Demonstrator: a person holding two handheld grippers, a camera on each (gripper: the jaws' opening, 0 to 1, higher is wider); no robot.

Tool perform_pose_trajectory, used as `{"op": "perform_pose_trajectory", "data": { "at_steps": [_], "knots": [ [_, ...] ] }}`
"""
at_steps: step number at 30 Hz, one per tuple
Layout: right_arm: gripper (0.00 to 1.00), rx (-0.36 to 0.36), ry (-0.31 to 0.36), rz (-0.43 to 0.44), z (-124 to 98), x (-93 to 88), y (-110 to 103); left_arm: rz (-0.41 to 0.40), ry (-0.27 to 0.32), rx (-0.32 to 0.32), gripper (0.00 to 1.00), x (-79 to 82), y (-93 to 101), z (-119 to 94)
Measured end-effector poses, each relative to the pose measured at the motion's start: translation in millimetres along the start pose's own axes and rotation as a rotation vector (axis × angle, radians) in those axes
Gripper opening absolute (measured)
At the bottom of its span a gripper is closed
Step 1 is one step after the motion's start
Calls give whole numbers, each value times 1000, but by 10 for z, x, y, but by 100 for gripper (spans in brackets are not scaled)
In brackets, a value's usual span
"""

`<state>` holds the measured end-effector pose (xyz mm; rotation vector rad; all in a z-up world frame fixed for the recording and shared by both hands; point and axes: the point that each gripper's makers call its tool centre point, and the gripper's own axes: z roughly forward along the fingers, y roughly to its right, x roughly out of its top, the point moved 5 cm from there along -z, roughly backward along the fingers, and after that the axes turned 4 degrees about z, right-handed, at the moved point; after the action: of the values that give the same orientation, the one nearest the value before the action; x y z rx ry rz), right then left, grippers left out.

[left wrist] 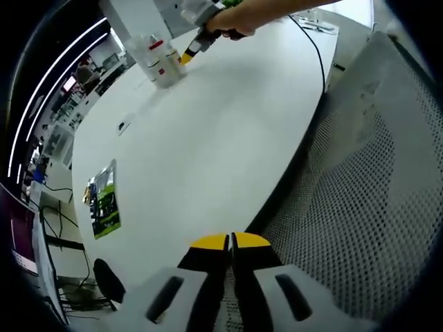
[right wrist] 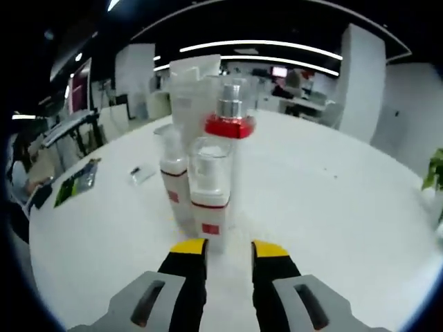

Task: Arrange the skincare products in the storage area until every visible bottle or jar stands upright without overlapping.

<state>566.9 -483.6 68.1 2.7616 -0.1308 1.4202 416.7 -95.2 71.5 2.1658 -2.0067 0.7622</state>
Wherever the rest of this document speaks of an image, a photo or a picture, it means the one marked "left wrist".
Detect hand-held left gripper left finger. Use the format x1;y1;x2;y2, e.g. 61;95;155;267
136;233;231;332

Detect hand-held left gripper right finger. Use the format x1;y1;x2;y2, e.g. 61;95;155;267
230;231;344;332

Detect red collar skincare pump bottle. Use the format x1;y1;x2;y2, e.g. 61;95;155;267
144;33;168;70

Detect person's right hand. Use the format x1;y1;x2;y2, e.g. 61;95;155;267
206;4;260;36

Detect black rounded object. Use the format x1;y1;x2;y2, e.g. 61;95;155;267
93;258;127;306

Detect green printed packet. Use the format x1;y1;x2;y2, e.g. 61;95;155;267
82;158;123;241

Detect grey perforated chair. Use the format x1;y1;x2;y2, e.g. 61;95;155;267
242;30;443;332

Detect long ceiling light strip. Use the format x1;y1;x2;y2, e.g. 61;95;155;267
7;17;109;178
16;32;110;185

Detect white desk black legs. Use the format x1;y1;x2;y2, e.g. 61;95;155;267
30;186;87;250

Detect maroon screen monitor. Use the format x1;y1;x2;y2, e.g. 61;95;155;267
0;183;39;277

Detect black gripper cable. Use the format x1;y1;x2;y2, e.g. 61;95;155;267
288;14;327;95

